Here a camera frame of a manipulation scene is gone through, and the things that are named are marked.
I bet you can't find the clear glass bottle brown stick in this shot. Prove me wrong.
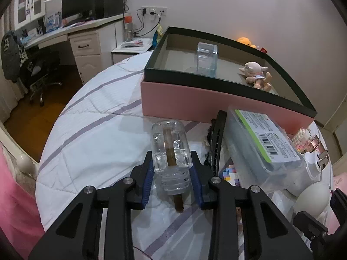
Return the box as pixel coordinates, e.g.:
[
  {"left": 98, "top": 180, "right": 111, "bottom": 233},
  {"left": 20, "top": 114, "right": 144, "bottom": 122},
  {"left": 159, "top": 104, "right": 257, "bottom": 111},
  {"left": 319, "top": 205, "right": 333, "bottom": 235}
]
[{"left": 150, "top": 120, "right": 193, "bottom": 213}]

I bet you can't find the clear plastic case green label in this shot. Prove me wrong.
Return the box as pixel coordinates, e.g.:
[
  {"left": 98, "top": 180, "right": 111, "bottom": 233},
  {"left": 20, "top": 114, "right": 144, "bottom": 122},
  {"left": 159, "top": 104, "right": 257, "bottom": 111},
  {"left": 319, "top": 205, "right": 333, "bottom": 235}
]
[{"left": 224, "top": 107, "right": 308, "bottom": 195}]

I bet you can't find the cream bed frame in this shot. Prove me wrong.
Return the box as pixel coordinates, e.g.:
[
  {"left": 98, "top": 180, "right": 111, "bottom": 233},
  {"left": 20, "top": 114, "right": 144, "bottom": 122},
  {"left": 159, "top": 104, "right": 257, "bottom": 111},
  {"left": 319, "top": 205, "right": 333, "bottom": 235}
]
[{"left": 0, "top": 119, "right": 40, "bottom": 180}]

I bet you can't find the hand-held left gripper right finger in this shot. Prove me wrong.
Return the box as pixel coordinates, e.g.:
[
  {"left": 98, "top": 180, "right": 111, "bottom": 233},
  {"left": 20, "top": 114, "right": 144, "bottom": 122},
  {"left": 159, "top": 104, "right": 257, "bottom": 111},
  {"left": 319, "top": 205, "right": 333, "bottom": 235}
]
[{"left": 190, "top": 150, "right": 315, "bottom": 260}]

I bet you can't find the pink bedsheet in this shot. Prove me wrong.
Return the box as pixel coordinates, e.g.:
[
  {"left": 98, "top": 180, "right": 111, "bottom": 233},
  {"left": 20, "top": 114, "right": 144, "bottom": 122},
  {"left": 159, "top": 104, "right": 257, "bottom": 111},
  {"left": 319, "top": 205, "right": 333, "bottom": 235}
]
[{"left": 0, "top": 141, "right": 347, "bottom": 260}]

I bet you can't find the small pale doll figure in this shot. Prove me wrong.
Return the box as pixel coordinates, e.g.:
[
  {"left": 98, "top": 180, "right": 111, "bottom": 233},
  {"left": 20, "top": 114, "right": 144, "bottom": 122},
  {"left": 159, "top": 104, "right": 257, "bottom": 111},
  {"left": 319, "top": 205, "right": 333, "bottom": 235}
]
[{"left": 239, "top": 61, "right": 272, "bottom": 91}]

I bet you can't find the pink box dark rim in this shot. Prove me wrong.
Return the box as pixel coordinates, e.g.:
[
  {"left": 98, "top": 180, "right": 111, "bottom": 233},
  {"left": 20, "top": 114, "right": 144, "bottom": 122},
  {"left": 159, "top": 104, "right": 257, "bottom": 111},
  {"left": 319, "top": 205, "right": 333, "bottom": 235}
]
[{"left": 140, "top": 26, "right": 318, "bottom": 136}]

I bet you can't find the white wall outlet strip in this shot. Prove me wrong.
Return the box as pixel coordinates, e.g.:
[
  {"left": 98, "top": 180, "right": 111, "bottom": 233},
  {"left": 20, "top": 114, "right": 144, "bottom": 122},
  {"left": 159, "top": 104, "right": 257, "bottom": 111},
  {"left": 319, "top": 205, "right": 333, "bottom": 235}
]
[{"left": 141, "top": 6, "right": 167, "bottom": 17}]

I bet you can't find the blue white box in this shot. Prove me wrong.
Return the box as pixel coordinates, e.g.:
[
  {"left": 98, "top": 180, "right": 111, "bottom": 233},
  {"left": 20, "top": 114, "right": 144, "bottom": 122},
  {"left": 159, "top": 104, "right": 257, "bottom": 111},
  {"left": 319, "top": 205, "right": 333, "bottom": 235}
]
[{"left": 45, "top": 12, "right": 61, "bottom": 31}]

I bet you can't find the rose-gold round compact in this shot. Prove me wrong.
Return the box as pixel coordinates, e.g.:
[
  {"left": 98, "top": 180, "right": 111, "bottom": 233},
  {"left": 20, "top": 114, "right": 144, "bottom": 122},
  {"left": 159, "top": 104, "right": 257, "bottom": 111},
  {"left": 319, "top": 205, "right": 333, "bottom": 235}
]
[{"left": 305, "top": 134, "right": 326, "bottom": 153}]

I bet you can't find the black office chair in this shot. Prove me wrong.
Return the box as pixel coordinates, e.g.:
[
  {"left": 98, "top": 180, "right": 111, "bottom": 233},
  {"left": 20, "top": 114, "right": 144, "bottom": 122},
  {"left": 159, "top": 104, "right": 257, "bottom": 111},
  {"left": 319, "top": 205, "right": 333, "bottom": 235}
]
[{"left": 20, "top": 50, "right": 63, "bottom": 106}]

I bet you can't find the black power cable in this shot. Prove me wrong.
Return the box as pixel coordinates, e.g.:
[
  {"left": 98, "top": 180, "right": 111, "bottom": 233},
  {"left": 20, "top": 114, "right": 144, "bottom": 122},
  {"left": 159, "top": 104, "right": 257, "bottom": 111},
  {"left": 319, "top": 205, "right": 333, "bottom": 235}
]
[{"left": 134, "top": 9, "right": 147, "bottom": 37}]

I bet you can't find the pink nail polish set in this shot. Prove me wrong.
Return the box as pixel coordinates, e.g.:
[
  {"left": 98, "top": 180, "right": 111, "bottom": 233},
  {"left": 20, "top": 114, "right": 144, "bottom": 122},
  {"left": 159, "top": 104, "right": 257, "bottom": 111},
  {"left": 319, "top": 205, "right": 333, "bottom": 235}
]
[{"left": 291, "top": 128, "right": 312, "bottom": 152}]

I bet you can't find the colourful pixel cube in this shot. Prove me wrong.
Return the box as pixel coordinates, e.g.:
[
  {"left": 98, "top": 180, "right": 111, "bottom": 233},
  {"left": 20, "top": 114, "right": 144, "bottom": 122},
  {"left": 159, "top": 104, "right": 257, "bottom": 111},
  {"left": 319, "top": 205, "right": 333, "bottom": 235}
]
[{"left": 218, "top": 165, "right": 242, "bottom": 187}]

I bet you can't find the white desk with drawers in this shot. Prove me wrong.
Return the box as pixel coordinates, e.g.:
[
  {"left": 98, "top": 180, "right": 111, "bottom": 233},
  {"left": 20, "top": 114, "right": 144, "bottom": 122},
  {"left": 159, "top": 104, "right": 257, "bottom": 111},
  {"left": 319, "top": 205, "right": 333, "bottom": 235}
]
[{"left": 20, "top": 12, "right": 128, "bottom": 86}]

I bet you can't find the yellow octopus plush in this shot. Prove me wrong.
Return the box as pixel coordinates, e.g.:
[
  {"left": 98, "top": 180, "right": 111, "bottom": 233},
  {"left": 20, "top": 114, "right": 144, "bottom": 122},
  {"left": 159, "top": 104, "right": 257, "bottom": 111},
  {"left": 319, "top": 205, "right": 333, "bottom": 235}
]
[{"left": 238, "top": 37, "right": 257, "bottom": 48}]

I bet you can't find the clear glass cube container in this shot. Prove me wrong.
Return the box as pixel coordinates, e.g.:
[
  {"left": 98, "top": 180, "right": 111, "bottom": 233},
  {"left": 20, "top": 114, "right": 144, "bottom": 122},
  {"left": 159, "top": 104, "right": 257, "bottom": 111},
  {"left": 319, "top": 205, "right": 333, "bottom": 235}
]
[{"left": 196, "top": 42, "right": 219, "bottom": 78}]

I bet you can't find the beige curtain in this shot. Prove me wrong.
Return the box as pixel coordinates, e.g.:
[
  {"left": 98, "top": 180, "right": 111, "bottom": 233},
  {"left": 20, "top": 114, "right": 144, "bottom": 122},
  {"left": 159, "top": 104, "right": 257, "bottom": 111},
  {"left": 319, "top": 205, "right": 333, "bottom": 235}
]
[{"left": 0, "top": 11, "right": 26, "bottom": 122}]

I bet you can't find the white egg-shaped object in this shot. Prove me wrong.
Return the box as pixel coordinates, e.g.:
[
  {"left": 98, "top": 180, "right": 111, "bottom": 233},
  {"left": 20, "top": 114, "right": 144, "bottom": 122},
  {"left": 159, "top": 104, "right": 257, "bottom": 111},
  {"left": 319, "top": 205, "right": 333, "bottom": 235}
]
[{"left": 294, "top": 181, "right": 331, "bottom": 220}]

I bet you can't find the white bedside table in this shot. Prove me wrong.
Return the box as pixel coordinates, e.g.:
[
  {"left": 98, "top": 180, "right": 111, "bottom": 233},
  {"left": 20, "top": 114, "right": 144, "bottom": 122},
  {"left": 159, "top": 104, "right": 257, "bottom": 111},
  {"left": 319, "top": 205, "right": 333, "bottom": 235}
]
[{"left": 111, "top": 37, "right": 154, "bottom": 65}]

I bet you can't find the bottle with orange cap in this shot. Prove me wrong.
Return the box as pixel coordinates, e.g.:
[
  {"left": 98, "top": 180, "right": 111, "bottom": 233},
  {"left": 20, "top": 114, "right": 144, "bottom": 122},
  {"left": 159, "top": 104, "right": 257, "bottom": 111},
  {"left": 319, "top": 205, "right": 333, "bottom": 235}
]
[{"left": 124, "top": 16, "right": 134, "bottom": 42}]

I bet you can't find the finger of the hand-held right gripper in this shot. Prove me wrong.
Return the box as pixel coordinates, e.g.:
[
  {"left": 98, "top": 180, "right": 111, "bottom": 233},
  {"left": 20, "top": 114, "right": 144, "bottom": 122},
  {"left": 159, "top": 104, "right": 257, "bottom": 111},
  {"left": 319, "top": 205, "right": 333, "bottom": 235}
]
[
  {"left": 329, "top": 187, "right": 347, "bottom": 224},
  {"left": 293, "top": 211, "right": 330, "bottom": 248}
]

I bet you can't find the white glass-door cabinet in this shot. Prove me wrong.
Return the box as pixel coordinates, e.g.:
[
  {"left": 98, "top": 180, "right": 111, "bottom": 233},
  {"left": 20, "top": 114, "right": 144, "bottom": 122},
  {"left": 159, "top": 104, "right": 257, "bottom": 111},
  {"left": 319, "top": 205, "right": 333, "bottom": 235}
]
[{"left": 13, "top": 0, "right": 46, "bottom": 30}]

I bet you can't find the white striped quilt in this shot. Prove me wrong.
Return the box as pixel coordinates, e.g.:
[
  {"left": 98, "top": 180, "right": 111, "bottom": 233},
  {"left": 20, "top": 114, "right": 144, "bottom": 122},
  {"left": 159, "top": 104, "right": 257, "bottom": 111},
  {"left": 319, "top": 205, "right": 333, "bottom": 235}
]
[{"left": 35, "top": 50, "right": 334, "bottom": 260}]

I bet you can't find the black computer monitor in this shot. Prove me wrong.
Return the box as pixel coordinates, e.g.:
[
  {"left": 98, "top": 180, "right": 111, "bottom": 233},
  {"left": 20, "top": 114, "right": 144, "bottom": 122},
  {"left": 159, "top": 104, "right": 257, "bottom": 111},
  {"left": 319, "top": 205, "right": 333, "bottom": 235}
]
[{"left": 61, "top": 0, "right": 94, "bottom": 22}]

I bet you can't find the white box metal clasp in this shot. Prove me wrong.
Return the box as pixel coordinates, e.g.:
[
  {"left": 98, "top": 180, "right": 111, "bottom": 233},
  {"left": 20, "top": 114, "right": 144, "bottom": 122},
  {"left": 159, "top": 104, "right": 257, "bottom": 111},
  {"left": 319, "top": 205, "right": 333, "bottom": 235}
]
[{"left": 304, "top": 150, "right": 330, "bottom": 190}]

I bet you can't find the black hair clip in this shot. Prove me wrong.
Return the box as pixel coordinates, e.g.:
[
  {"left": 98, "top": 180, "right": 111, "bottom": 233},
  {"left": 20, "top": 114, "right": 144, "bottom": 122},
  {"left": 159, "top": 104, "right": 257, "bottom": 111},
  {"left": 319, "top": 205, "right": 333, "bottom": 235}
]
[{"left": 203, "top": 110, "right": 228, "bottom": 178}]

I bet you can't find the blue yellow snack bag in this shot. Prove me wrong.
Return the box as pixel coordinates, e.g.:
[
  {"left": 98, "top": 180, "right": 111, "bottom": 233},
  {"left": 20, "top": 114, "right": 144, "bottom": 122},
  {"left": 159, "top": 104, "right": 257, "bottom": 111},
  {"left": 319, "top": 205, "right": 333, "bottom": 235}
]
[{"left": 152, "top": 24, "right": 164, "bottom": 46}]

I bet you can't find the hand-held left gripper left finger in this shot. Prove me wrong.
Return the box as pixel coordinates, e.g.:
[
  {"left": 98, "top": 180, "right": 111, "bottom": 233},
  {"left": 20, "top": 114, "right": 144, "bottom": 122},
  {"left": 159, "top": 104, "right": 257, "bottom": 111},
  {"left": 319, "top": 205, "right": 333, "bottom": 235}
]
[{"left": 28, "top": 150, "right": 154, "bottom": 260}]

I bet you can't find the dark grey jacket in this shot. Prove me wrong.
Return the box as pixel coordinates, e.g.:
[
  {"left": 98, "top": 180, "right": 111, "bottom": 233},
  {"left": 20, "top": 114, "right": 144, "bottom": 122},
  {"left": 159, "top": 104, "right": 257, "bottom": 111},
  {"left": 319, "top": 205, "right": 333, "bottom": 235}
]
[{"left": 1, "top": 31, "right": 29, "bottom": 83}]

